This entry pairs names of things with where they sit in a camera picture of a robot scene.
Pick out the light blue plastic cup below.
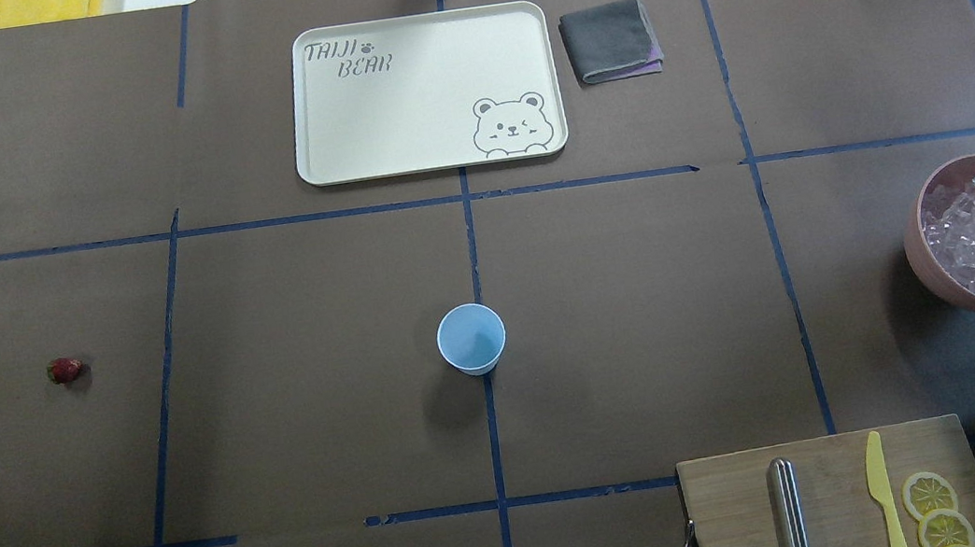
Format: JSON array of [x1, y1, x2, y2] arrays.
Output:
[[435, 302, 507, 377]]

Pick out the grey folded cloth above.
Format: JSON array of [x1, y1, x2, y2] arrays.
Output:
[[558, 0, 665, 85]]

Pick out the yellow cloth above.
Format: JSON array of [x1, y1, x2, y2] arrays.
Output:
[[0, 0, 104, 29]]

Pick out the red strawberry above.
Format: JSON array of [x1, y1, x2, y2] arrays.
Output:
[[45, 356, 87, 386]]

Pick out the wooden cutting board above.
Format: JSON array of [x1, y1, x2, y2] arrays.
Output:
[[677, 414, 975, 547]]

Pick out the steel muddler black tip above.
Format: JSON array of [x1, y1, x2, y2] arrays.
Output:
[[767, 457, 811, 547]]

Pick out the yellow plastic knife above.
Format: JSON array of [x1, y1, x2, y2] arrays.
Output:
[[864, 430, 910, 547]]

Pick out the cream bear print tray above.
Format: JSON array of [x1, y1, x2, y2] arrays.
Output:
[[291, 1, 569, 187]]

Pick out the lemon slice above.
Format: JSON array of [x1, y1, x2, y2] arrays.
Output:
[[916, 508, 975, 547], [900, 471, 960, 523]]

